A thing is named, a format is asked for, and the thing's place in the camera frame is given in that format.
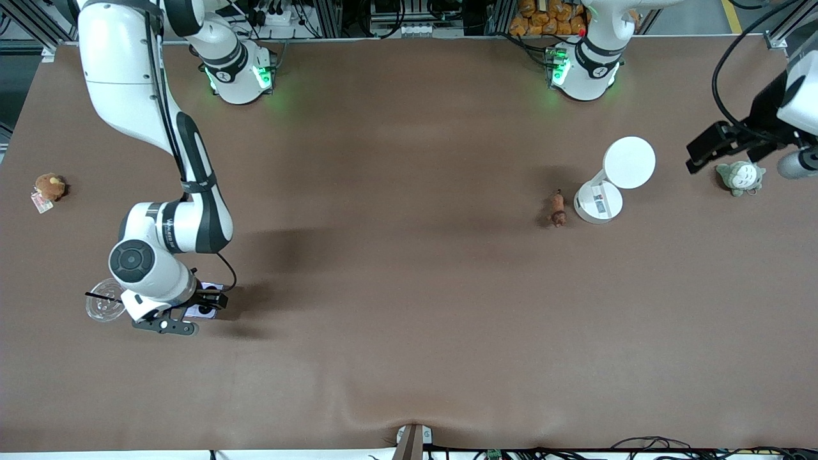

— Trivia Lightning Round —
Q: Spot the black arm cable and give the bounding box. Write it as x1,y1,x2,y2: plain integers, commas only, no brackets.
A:
711,0,790,138
214,252,238,293

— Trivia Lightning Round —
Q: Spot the orange plush toy pile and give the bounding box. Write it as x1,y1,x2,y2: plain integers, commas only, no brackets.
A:
509,0,590,38

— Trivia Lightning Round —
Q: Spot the white round desk lamp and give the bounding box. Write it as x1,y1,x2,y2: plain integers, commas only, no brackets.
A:
573,136,657,225

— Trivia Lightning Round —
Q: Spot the grey green Totoro plush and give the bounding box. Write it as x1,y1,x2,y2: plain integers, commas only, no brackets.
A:
715,160,767,198

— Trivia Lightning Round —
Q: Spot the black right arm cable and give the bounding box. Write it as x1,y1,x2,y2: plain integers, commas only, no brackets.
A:
214,252,238,293

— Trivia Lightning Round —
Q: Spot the white power strip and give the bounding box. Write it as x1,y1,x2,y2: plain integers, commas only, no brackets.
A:
246,0,302,27

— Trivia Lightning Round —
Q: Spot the grey metal table bracket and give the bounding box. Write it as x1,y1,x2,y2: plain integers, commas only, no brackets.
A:
396,424,434,460

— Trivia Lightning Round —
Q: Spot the aluminium frame post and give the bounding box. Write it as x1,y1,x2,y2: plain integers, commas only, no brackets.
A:
764,0,812,50
0,0,59,63

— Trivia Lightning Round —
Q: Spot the lilac flip phone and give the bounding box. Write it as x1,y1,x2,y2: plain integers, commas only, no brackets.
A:
183,283,226,319

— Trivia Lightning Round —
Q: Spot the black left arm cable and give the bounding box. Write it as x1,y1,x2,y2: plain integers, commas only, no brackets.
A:
711,0,790,138

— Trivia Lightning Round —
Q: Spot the clear plastic cup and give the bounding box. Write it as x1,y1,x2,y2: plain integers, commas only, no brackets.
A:
85,278,130,323

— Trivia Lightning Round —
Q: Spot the brown lion statue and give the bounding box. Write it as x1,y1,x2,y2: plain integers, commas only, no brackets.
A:
549,188,569,229

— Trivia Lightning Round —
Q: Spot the brown plush toy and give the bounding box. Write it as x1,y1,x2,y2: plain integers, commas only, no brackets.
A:
35,173,67,203

